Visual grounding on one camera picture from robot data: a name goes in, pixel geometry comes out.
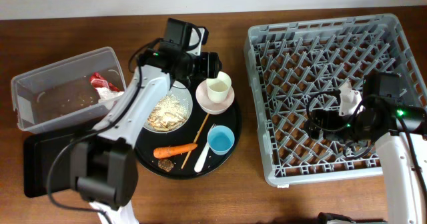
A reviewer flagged cream cup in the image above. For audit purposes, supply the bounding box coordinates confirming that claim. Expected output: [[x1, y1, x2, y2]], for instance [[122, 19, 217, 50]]
[[206, 71, 232, 103]]

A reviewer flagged pink bowl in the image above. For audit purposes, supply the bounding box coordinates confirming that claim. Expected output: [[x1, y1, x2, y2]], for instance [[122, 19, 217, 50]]
[[195, 81, 235, 115]]

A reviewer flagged blue cup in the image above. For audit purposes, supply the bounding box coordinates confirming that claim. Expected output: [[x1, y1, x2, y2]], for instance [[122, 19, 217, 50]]
[[207, 125, 235, 155]]

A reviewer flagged white tissue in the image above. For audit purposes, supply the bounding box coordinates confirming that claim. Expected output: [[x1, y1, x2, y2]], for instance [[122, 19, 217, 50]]
[[95, 87, 123, 103]]

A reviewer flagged red snack wrapper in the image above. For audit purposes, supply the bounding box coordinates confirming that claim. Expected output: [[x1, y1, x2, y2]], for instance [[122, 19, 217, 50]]
[[89, 72, 119, 92]]

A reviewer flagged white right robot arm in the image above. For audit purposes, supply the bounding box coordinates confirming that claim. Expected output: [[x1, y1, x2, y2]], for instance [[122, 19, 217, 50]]
[[304, 73, 426, 223]]

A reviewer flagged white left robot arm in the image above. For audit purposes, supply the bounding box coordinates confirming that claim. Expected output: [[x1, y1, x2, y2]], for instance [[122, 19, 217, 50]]
[[46, 18, 222, 223]]

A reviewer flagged grey dishwasher rack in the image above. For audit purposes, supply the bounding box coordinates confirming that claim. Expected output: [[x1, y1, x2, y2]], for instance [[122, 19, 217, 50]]
[[244, 14, 426, 188]]

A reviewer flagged clear plastic waste bin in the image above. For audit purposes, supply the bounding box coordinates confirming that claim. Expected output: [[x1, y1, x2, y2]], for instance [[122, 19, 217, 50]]
[[11, 47, 126, 134]]

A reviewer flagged wooden chopstick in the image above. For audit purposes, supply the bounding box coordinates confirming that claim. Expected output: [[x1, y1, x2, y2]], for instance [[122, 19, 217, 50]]
[[181, 113, 210, 169]]

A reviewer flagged grey plate with food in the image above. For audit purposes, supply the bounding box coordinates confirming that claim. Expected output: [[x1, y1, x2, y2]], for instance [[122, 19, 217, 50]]
[[144, 81, 193, 133]]

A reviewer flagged round black tray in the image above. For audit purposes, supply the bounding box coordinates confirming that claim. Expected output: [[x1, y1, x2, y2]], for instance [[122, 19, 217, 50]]
[[134, 78, 242, 180]]

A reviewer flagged orange carrot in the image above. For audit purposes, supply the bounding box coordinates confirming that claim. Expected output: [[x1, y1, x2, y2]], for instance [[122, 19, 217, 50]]
[[153, 143, 197, 159]]

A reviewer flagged white plastic fork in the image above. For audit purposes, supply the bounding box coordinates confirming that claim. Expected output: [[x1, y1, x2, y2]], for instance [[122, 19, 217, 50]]
[[193, 141, 210, 173]]

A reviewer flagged brown cookie piece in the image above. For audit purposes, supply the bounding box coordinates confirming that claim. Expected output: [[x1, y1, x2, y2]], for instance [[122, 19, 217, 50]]
[[157, 159, 175, 173]]

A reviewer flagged black square bin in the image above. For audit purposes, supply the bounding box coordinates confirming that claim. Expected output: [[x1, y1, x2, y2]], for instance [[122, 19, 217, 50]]
[[23, 129, 86, 198]]

